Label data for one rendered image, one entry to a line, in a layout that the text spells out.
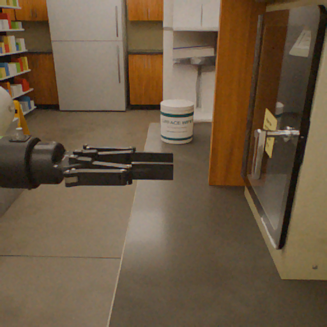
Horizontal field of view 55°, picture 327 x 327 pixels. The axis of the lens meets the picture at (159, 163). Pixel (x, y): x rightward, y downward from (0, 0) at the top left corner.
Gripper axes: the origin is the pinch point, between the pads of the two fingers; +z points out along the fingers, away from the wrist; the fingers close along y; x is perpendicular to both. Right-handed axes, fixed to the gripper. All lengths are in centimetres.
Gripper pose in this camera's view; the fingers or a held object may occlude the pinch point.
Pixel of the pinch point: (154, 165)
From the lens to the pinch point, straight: 55.4
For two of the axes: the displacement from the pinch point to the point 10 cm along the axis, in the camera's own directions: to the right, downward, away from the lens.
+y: 0.3, -4.0, 9.1
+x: -0.1, 9.1, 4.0
